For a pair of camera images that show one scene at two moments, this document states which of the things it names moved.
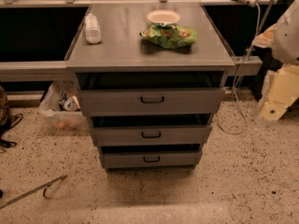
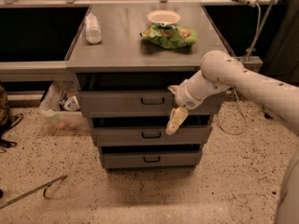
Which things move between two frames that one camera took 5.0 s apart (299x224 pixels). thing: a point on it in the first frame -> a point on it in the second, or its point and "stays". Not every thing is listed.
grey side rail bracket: (248, 65) stays
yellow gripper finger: (283, 91) -> (177, 117)
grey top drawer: (147, 102) stays
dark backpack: (7, 121) stays
